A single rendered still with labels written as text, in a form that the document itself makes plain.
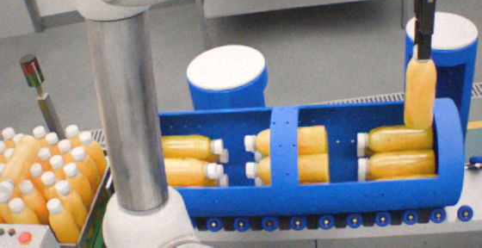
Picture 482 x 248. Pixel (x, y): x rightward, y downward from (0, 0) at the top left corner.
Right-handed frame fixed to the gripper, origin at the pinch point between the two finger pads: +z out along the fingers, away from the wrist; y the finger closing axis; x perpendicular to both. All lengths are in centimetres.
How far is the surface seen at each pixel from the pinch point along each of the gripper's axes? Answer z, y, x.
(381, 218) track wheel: 50, -5, 8
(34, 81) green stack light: 29, 38, 120
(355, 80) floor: 147, 200, 5
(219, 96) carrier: 47, 48, 58
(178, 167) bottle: 33, -2, 60
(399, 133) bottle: 33.1, 9.0, 2.8
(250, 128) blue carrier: 37, 19, 44
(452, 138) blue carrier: 25.6, -2.8, -8.5
